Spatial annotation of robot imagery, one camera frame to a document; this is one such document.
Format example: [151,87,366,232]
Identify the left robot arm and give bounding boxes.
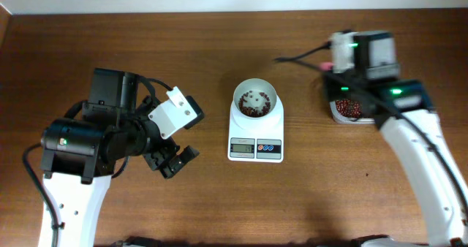
[39,68,204,246]

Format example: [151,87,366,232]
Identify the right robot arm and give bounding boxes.
[323,30,467,246]

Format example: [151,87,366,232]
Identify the red beans in container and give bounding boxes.
[335,99,363,118]

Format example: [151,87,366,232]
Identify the red beans in bowl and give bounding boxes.
[238,90,272,118]

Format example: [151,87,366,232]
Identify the white digital kitchen scale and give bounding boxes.
[227,94,284,163]

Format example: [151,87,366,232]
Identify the white round bowl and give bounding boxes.
[233,78,278,117]

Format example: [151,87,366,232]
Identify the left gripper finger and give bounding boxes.
[184,96,205,129]
[159,145,200,179]

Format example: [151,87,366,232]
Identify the pink measuring scoop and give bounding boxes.
[320,62,333,71]

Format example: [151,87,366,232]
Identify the clear plastic bean container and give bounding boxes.
[329,101,374,125]

